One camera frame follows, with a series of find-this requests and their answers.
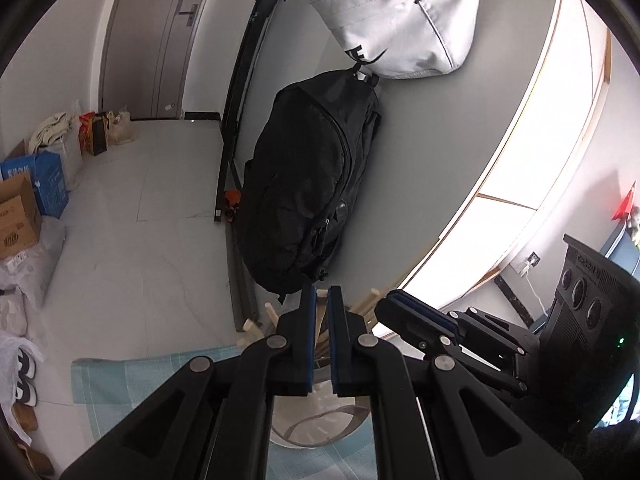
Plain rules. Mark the black coat rack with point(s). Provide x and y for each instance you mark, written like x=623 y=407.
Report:
x=245 y=60

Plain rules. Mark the orange snack bag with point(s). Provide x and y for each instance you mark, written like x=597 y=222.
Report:
x=85 y=130

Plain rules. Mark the small orange object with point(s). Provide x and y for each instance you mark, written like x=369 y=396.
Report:
x=231 y=205

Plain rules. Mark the small red flag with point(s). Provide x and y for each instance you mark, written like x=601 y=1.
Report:
x=622 y=206

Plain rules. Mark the grey door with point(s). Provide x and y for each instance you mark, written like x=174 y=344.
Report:
x=145 y=35

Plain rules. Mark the black backpack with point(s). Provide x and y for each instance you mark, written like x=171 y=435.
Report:
x=300 y=185

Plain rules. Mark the dark brown paper bag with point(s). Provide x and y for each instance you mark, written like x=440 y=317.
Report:
x=97 y=137

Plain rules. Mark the black and white sneaker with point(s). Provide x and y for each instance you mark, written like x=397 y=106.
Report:
x=26 y=391
x=30 y=364

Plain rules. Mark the grey white plastic bag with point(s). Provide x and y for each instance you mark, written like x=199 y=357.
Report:
x=40 y=260

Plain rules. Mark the brown slipper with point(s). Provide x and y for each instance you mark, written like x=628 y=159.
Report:
x=24 y=416
x=39 y=460

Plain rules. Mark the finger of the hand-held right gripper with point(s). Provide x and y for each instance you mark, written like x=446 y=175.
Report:
x=410 y=327
x=420 y=305

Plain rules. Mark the light grey bag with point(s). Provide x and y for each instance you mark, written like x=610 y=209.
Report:
x=400 y=15

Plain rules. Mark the beige bag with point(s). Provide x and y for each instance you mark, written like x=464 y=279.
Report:
x=120 y=130

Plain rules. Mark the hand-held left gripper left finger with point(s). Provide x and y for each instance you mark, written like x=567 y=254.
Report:
x=311 y=340

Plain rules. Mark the white divided utensil holder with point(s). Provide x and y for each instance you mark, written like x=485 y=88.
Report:
x=320 y=420

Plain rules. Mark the blue cardboard box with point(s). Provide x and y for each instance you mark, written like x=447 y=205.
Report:
x=50 y=180

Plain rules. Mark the crumpled white plastic bag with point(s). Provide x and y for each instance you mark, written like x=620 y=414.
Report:
x=10 y=315

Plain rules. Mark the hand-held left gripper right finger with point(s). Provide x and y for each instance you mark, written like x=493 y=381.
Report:
x=334 y=345

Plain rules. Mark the window with wooden frame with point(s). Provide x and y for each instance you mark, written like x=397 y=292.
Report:
x=550 y=135

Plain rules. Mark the teal checked tablecloth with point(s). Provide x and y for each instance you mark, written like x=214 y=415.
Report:
x=115 y=385

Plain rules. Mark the brown cardboard box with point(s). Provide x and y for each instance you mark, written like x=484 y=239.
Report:
x=20 y=225

